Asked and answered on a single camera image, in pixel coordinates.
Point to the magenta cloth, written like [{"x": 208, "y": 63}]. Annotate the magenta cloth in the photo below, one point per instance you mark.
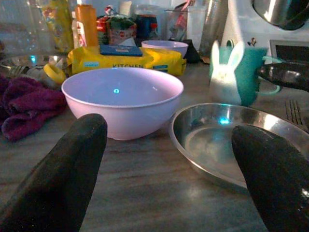
[{"x": 29, "y": 106}]

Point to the green and red food pack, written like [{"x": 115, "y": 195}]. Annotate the green and red food pack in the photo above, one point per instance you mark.
[{"x": 120, "y": 31}]

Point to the yellow printed bag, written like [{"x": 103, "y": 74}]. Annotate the yellow printed bag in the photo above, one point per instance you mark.
[{"x": 60, "y": 24}]

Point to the large lilac plastic bowl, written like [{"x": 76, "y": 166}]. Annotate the large lilac plastic bowl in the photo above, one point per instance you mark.
[{"x": 120, "y": 116}]

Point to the dark blue bottle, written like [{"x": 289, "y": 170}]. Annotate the dark blue bottle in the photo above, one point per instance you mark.
[{"x": 147, "y": 26}]

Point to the clear plastic cup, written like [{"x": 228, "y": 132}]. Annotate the clear plastic cup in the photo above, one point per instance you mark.
[{"x": 177, "y": 24}]

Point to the white kitchen machine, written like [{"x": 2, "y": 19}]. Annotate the white kitchen machine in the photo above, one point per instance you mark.
[{"x": 243, "y": 24}]

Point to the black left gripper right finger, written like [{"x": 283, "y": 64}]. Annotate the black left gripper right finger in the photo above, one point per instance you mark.
[{"x": 277, "y": 181}]

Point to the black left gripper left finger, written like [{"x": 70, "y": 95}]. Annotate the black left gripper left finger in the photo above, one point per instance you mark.
[{"x": 60, "y": 174}]

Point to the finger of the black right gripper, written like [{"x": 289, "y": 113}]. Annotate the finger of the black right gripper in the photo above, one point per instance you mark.
[{"x": 289, "y": 75}]

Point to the round steel plate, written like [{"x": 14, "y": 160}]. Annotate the round steel plate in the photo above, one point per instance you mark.
[{"x": 207, "y": 145}]

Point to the orange bottle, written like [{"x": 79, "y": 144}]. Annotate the orange bottle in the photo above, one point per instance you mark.
[{"x": 87, "y": 24}]

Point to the teal mug with white rabbit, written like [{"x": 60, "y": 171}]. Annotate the teal mug with white rabbit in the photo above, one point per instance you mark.
[{"x": 246, "y": 72}]

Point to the small lilac plastic bowl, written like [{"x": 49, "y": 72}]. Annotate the small lilac plastic bowl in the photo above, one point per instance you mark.
[{"x": 166, "y": 48}]

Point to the steel fork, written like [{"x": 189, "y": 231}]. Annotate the steel fork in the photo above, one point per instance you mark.
[{"x": 293, "y": 111}]

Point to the yellow kitchen wipes pack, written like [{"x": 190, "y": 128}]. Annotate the yellow kitchen wipes pack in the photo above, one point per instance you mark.
[{"x": 164, "y": 60}]

